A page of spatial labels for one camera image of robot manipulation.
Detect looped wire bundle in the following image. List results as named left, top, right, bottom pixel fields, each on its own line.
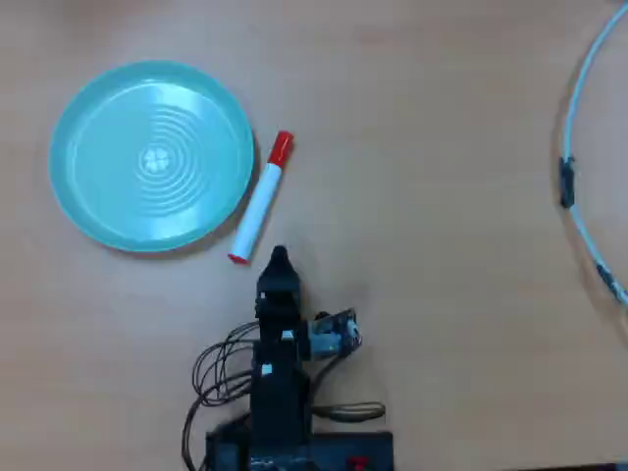
left=313, top=400, right=387, bottom=424

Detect white cable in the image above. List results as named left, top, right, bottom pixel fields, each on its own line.
left=561, top=2, right=628, bottom=308

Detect red and white marker pen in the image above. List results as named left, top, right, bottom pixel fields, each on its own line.
left=227, top=130, right=296, bottom=266

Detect teal round plate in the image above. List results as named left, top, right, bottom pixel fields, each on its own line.
left=47, top=59, right=256, bottom=254

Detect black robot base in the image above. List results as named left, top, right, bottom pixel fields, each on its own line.
left=204, top=430, right=395, bottom=471

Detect black tape wrap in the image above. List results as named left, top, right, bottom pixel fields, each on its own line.
left=595, top=262, right=620, bottom=297

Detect bare camera circuit board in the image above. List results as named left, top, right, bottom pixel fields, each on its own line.
left=303, top=307, right=365, bottom=363

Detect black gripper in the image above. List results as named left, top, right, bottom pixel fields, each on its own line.
left=254, top=244, right=303, bottom=342

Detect black camera cable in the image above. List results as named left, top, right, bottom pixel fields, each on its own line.
left=308, top=353, right=344, bottom=393

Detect black cable clip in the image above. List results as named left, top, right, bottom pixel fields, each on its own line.
left=558, top=155, right=577, bottom=209

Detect thin dark motor wires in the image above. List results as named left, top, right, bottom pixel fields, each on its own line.
left=182, top=321, right=257, bottom=471

